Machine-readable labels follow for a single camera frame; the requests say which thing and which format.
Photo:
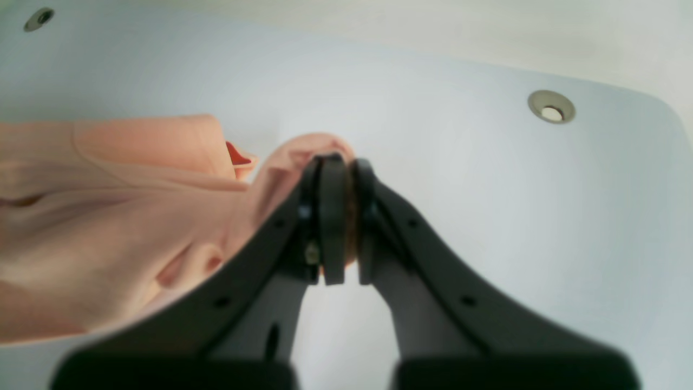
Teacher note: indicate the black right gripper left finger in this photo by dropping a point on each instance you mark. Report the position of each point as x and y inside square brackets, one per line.
[236, 331]

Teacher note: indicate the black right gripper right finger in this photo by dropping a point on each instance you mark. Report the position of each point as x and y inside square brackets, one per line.
[455, 330]

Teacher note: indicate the peach pink T-shirt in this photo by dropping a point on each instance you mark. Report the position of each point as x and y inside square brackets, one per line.
[104, 222]

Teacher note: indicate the left round table grommet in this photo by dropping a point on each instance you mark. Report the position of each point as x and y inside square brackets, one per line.
[551, 106]

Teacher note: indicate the round table grommet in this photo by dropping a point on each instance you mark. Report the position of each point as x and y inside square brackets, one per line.
[551, 106]
[39, 19]

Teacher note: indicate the right round table grommet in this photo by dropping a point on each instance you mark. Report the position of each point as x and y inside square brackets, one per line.
[39, 19]

